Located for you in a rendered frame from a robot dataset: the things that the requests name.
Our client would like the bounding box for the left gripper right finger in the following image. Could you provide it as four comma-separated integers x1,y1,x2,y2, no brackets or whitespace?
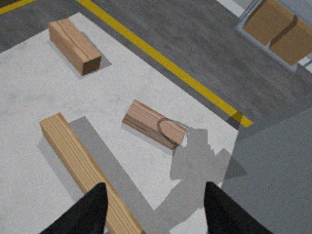
204,181,273,234

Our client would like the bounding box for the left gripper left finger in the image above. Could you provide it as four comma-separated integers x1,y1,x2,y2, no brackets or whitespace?
39,182,108,234

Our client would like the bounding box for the grey panel wall with slot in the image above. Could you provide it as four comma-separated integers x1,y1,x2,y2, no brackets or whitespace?
220,93,312,234

